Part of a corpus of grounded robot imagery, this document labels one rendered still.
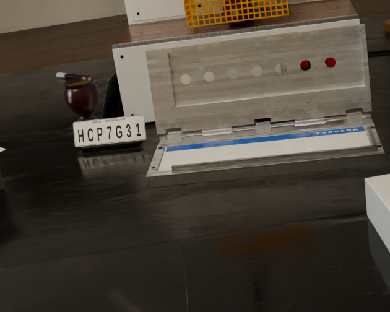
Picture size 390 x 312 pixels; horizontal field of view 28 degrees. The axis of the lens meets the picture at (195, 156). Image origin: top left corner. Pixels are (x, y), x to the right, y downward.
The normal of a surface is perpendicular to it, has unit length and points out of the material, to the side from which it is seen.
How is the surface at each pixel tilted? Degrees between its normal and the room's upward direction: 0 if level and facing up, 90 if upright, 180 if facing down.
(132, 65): 90
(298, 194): 0
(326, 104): 81
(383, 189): 5
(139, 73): 90
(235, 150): 0
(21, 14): 90
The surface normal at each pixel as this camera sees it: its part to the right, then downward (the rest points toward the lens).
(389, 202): -0.18, -0.94
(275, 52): -0.11, 0.22
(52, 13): 0.05, 0.35
